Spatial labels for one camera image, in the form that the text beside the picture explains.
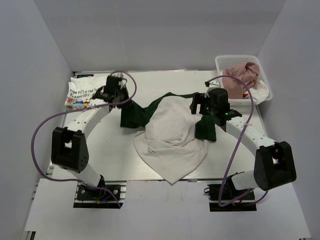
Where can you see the white and green t-shirt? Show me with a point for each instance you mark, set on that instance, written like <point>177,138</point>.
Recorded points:
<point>170,139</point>

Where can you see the folded white printed t-shirt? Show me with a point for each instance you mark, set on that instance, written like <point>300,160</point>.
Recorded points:
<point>81,91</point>

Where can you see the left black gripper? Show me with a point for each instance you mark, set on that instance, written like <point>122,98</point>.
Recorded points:
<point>124,89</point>

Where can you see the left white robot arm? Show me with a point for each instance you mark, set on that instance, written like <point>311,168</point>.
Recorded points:
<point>69,149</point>

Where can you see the white t-shirt red print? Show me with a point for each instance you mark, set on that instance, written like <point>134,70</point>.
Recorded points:
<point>259,92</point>

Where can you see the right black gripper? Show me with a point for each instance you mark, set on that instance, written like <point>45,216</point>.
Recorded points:
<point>198,98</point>

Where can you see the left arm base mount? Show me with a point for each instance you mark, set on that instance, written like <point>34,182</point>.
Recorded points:
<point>86,198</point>

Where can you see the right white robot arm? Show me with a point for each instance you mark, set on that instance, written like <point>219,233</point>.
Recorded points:
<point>273,161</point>

